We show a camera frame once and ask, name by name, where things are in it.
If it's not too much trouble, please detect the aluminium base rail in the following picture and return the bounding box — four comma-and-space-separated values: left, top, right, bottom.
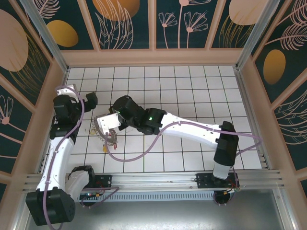
24, 169, 288, 192

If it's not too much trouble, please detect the left black mount plate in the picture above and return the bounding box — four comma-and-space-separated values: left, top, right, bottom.
94, 174, 113, 192

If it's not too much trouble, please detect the left aluminium frame post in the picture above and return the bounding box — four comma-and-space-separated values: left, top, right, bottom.
19, 0, 71, 74

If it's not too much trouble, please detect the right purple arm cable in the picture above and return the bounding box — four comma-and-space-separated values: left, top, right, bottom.
104, 121, 262, 207

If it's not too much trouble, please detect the right black mount plate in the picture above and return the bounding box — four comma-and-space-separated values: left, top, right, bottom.
196, 172, 240, 190

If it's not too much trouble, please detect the grey metal sheet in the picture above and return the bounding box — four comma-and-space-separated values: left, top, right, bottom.
14, 189, 295, 230

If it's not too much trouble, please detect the slotted grey cable duct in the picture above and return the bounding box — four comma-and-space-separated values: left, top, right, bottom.
59, 191, 216, 202

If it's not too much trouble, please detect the right aluminium frame post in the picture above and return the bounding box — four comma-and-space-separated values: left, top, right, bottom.
236, 0, 285, 70

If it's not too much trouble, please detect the aluminium side rail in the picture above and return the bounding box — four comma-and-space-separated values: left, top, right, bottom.
234, 68, 273, 171

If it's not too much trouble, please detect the aluminium frame post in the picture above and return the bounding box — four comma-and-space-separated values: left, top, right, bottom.
236, 0, 285, 70
19, 0, 71, 74

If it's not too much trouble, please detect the large metal keyring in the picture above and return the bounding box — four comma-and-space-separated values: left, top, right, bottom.
90, 119, 120, 148

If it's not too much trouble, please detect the black mount plate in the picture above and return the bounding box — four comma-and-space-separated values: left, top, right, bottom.
94, 174, 113, 192
196, 172, 240, 190

